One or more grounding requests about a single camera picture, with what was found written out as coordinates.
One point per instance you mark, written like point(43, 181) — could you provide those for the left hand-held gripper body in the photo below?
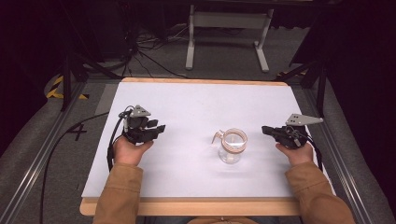
point(140, 133)

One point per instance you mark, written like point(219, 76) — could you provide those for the clear glass jar wooden rim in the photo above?
point(232, 146)

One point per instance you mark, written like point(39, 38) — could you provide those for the person's left hand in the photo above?
point(128, 153)

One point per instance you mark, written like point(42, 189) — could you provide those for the person's torso clothing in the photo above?
point(222, 221)

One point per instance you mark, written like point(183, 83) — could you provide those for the black tripod stand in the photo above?
point(319, 84)
point(67, 77)

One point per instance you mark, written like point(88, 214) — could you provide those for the white metal frame stand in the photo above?
point(229, 20)

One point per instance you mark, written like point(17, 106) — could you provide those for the wooden table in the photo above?
point(193, 207)

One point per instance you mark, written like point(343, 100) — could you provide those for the white table mat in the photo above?
point(199, 105)

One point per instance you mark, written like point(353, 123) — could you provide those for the grey metal floor rail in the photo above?
point(342, 161)
point(40, 155)

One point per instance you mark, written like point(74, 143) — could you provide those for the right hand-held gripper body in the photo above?
point(294, 133)

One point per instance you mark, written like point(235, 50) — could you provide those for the yellow black hazard tape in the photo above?
point(56, 90)

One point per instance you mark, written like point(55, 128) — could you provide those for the person's right hand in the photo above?
point(299, 155)

